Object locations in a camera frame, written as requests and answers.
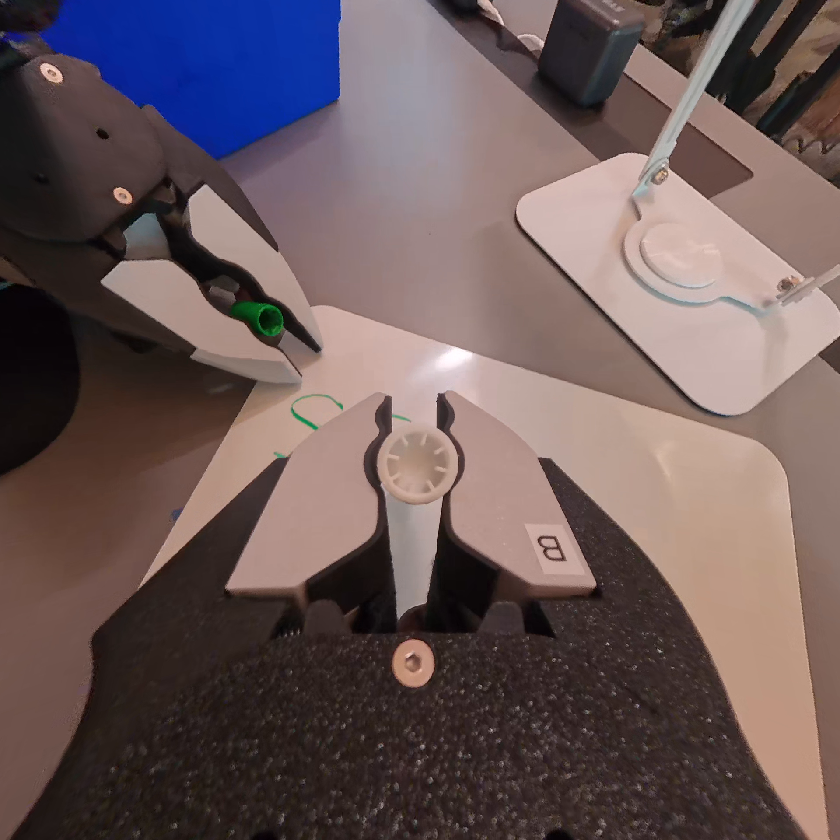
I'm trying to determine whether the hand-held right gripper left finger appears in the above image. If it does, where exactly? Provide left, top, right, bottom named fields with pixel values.
left=225, top=392, right=399, bottom=634

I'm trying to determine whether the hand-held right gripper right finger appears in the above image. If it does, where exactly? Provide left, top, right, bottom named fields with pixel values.
left=425, top=390, right=598, bottom=634

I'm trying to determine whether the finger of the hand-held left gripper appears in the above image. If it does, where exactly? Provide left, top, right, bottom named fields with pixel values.
left=121, top=184, right=324, bottom=354
left=100, top=258, right=304, bottom=385

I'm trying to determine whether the green marker cap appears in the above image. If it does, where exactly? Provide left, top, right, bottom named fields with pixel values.
left=230, top=301, right=284, bottom=339

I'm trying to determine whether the blue plastic bin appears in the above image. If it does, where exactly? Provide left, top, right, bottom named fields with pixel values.
left=46, top=0, right=342, bottom=160

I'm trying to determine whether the white whiteboard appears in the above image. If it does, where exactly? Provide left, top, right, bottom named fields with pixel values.
left=141, top=305, right=831, bottom=840

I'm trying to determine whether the black textured pad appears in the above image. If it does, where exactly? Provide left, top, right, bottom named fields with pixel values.
left=0, top=283, right=81, bottom=475

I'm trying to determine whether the white metal stand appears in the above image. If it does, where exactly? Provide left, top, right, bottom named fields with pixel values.
left=516, top=0, right=840, bottom=417

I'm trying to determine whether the dark grey charger box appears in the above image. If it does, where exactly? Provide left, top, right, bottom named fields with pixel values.
left=538, top=0, right=647, bottom=109

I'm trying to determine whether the white cable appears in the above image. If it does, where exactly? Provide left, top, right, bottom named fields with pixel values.
left=486, top=0, right=546, bottom=51

